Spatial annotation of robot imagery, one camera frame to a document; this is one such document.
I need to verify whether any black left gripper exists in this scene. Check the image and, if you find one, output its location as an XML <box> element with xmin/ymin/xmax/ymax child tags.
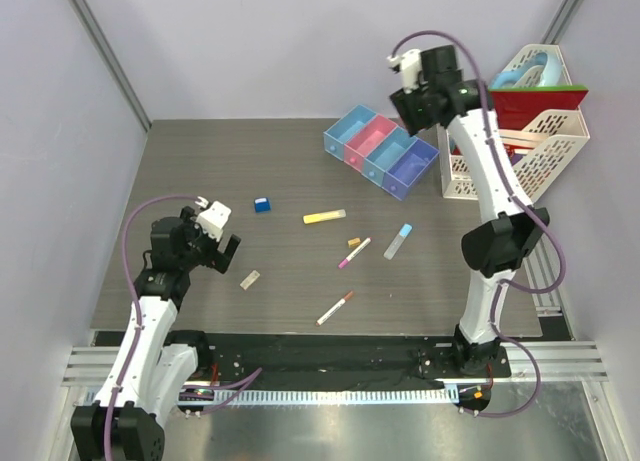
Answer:
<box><xmin>178</xmin><ymin>207</ymin><xmax>238</xmax><ymax>273</ymax></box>

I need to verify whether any clear beige eraser block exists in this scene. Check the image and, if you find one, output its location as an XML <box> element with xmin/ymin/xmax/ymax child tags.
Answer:
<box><xmin>240</xmin><ymin>270</ymin><xmax>260</xmax><ymax>291</ymax></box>

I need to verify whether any teal blue drawer box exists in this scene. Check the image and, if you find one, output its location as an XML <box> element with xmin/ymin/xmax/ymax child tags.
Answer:
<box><xmin>361</xmin><ymin>127</ymin><xmax>415</xmax><ymax>186</ymax></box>

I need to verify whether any pink drawer box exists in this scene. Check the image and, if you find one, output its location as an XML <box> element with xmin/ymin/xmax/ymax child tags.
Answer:
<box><xmin>344</xmin><ymin>115</ymin><xmax>398</xmax><ymax>172</ymax></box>

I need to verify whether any purple drawer box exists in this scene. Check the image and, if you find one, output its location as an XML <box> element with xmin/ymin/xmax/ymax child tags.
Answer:
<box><xmin>382</xmin><ymin>139</ymin><xmax>439</xmax><ymax>200</ymax></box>

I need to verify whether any blue capped clear tube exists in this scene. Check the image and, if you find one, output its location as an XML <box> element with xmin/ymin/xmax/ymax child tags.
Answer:
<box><xmin>383</xmin><ymin>223</ymin><xmax>413</xmax><ymax>260</ymax></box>

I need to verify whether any yellow capped tube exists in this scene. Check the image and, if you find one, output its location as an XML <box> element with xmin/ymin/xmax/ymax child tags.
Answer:
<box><xmin>302</xmin><ymin>209</ymin><xmax>346</xmax><ymax>225</ymax></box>

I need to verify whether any light blue drawer box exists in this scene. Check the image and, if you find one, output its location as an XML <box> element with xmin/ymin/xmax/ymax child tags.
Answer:
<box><xmin>323</xmin><ymin>105</ymin><xmax>377</xmax><ymax>161</ymax></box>

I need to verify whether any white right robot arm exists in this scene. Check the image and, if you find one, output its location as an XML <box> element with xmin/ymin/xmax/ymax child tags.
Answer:
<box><xmin>388</xmin><ymin>45</ymin><xmax>549</xmax><ymax>376</ymax></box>

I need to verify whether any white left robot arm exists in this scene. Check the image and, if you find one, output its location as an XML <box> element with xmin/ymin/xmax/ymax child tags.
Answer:
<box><xmin>70</xmin><ymin>198</ymin><xmax>241</xmax><ymax>460</ymax></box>

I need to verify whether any small blue box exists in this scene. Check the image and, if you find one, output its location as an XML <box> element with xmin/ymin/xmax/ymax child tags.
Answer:
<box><xmin>254</xmin><ymin>197</ymin><xmax>271</xmax><ymax>213</ymax></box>

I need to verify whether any red folder board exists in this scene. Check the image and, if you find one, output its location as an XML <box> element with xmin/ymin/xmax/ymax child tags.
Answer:
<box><xmin>489</xmin><ymin>85</ymin><xmax>589</xmax><ymax>130</ymax></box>

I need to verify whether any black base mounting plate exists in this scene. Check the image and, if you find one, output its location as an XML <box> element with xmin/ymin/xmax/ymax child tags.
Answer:
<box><xmin>165</xmin><ymin>330</ymin><xmax>512</xmax><ymax>383</ymax></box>

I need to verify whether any orange tipped white marker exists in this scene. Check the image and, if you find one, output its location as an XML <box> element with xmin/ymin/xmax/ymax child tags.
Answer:
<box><xmin>315</xmin><ymin>291</ymin><xmax>354</xmax><ymax>326</ymax></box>

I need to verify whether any pink tipped white marker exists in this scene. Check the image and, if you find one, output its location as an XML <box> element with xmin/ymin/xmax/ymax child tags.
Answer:
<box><xmin>338</xmin><ymin>237</ymin><xmax>371</xmax><ymax>269</ymax></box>

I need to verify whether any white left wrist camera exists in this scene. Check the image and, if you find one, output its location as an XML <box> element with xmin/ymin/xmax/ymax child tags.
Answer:
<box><xmin>195</xmin><ymin>196</ymin><xmax>232</xmax><ymax>242</ymax></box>

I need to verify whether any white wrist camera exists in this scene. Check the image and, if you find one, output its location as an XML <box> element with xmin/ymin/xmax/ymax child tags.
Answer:
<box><xmin>387</xmin><ymin>49</ymin><xmax>425</xmax><ymax>94</ymax></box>
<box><xmin>195</xmin><ymin>196</ymin><xmax>232</xmax><ymax>242</ymax></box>

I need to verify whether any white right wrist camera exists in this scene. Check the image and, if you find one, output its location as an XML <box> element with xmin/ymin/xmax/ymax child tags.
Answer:
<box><xmin>387</xmin><ymin>49</ymin><xmax>425</xmax><ymax>94</ymax></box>

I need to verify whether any white slotted cable duct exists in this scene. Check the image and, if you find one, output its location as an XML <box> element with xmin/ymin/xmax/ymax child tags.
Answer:
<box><xmin>84</xmin><ymin>386</ymin><xmax>461</xmax><ymax>408</ymax></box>

